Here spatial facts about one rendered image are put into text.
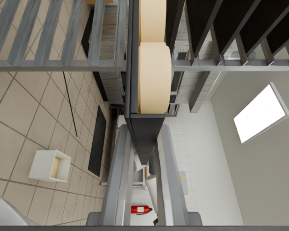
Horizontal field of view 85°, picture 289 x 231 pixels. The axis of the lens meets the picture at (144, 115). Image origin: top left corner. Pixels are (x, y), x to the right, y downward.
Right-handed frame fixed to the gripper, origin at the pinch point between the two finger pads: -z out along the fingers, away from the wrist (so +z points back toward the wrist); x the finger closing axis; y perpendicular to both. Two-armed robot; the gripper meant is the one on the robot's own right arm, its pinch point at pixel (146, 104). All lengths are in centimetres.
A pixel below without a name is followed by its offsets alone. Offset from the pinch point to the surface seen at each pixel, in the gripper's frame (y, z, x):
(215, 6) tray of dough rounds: 4.2, -27.5, 16.4
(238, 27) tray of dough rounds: -0.1, -23.3, 25.6
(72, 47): -12.7, -17.4, -27.4
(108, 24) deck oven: -216, -41, -54
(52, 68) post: -8.0, -10.3, -33.7
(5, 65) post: -7, -12, -50
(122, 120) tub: -298, 159, -55
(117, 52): -11.2, -15.9, -10.6
